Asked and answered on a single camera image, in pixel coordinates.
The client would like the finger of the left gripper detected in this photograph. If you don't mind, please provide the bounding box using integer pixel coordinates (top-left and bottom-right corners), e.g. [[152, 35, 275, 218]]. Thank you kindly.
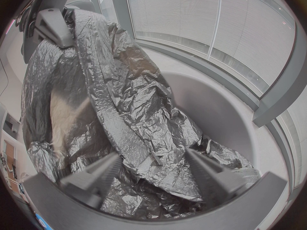
[[35, 8, 74, 49]]

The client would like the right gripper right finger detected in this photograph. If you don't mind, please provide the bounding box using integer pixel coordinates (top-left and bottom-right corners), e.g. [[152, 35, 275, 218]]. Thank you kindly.
[[186, 149, 250, 203]]

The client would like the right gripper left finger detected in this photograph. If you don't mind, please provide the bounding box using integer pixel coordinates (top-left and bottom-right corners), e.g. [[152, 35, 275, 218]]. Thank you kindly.
[[60, 153, 123, 209]]

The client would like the black plastic bag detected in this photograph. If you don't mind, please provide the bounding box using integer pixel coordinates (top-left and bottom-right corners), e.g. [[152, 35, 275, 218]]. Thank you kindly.
[[20, 10, 261, 222]]

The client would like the white trash bin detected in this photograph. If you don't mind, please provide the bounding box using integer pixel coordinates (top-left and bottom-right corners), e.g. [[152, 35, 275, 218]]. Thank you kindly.
[[157, 70, 264, 179]]

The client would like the window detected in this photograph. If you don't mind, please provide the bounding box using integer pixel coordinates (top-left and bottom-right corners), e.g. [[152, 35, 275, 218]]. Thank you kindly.
[[84, 0, 307, 189]]

